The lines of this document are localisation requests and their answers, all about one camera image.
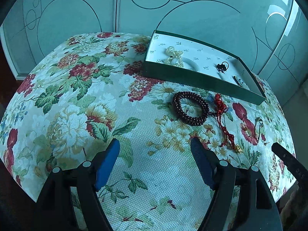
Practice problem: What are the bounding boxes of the glass sliding wardrobe doors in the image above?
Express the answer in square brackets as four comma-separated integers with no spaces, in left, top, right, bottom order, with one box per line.
[1,0,307,82]

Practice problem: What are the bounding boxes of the white pearl necklace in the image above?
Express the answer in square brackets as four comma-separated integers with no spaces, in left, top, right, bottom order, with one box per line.
[163,46,185,68]

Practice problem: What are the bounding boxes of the white jade bangle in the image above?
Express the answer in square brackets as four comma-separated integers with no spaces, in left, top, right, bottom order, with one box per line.
[182,57,199,72]

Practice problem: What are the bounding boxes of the green jewelry box tray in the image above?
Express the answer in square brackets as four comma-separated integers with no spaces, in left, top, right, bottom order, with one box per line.
[141,30,266,105]

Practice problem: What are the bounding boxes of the red knotted cord charm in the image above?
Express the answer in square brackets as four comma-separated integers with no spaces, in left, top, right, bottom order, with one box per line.
[214,93,243,153]

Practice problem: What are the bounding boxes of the dark red bead bracelet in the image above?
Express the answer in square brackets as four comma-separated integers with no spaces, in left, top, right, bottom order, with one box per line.
[172,91,210,127]

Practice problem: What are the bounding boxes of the black cord pendant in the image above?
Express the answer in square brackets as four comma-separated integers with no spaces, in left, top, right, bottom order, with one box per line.
[216,61,229,73]

